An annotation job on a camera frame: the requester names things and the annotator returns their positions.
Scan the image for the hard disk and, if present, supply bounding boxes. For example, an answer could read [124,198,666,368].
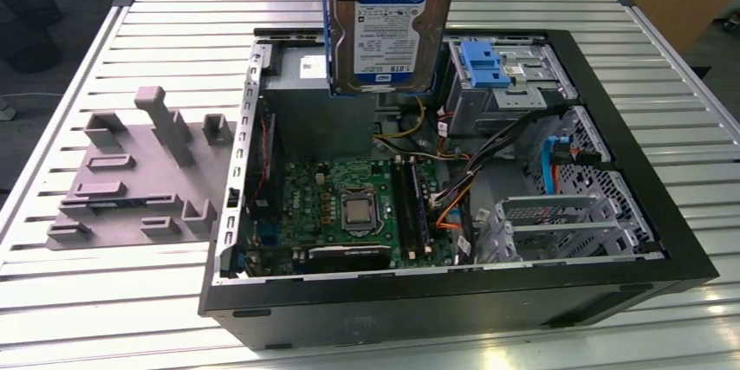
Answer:
[313,0,456,98]

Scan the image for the red orange power wire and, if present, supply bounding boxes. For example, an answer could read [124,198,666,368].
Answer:
[552,146,602,198]

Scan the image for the metal disk bay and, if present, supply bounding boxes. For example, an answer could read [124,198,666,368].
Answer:
[484,194,660,265]

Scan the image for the blue drive latch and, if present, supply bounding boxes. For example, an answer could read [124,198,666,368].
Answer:
[460,42,513,88]

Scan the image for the grey power supply unit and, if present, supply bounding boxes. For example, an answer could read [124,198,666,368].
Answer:
[262,45,380,161]

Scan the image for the metal optical drive cage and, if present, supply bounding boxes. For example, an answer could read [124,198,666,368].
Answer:
[444,38,578,137]

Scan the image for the green motherboard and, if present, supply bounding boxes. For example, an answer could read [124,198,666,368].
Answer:
[240,157,464,278]

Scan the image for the CPU socket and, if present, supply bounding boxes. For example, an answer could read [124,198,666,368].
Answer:
[336,186,388,237]

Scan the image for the black RAM stick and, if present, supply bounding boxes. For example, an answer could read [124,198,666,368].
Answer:
[404,153,433,256]

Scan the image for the silver CPU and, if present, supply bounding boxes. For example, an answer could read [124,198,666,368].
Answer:
[344,200,377,224]

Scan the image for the black mesh waste bin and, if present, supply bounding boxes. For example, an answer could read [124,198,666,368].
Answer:
[0,0,64,73]

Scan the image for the grey parts rack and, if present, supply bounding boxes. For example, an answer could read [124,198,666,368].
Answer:
[45,86,238,254]

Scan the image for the black graphics card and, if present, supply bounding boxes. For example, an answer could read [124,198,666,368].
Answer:
[305,243,393,274]

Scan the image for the black chair base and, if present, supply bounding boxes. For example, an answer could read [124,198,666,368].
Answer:
[716,10,740,36]

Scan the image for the black open PC case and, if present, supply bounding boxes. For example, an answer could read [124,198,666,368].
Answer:
[196,27,721,349]

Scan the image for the red yellow wire bundle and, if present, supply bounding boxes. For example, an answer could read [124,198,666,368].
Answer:
[433,107,473,164]

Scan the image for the black cable bundle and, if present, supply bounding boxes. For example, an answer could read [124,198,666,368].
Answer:
[432,103,573,211]

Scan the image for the blue data wire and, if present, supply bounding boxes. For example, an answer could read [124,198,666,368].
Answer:
[540,133,573,196]

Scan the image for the white floor cable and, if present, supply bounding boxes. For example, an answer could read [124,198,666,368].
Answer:
[0,91,64,101]

